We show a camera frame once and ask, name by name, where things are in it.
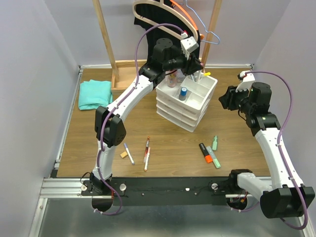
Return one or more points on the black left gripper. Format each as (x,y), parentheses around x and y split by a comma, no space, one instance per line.
(191,65)

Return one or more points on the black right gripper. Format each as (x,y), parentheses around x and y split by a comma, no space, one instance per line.
(227,99)

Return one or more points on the pink capped white marker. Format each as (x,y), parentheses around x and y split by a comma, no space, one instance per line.
(199,72)

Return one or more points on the yellow capped white marker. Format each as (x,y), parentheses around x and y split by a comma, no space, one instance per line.
(201,75)

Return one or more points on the clear round clip jar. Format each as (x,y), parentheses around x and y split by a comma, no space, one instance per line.
(180,76)

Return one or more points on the pink capped clear bottle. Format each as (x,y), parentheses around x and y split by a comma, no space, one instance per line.
(171,79)

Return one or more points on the blue grey glue stick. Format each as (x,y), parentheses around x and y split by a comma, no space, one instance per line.
(183,94)

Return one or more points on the red clear pen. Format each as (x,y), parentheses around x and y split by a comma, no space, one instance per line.
(146,149)

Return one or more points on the peach capped white marker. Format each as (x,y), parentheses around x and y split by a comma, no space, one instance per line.
(147,159)

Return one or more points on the blue capped white marker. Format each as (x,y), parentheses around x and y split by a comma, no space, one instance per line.
(129,154)

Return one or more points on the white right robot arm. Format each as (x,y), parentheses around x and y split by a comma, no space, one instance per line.
(287,196)

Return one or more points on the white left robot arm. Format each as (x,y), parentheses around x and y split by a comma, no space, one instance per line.
(109,127)

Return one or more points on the orange plastic hanger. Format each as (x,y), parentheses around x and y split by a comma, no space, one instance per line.
(174,3)

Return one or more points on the white drawer organizer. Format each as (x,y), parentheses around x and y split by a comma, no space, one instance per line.
(185,114)

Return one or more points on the small green highlighter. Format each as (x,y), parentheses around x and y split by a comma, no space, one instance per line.
(215,143)

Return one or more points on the black hanging garment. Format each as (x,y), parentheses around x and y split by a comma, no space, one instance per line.
(158,60)

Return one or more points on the black orange highlighter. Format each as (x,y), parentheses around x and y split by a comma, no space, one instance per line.
(205,153)

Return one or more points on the grey green highlighter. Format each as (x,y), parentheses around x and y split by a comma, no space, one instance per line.
(214,158)

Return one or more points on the beige wooden hanger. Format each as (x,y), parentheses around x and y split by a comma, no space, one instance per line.
(150,13)

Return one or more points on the wooden clothes rack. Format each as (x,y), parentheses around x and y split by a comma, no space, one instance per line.
(122,70)

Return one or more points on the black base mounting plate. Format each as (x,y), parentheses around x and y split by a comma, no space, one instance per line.
(162,191)

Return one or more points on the teal folded cloth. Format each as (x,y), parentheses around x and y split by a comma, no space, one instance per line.
(93,94)

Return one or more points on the small tan eraser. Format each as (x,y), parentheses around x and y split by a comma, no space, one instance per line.
(123,155)

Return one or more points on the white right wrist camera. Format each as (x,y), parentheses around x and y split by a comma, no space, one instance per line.
(246,80)

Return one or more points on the blue wire hanger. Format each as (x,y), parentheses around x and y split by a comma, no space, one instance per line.
(185,2)

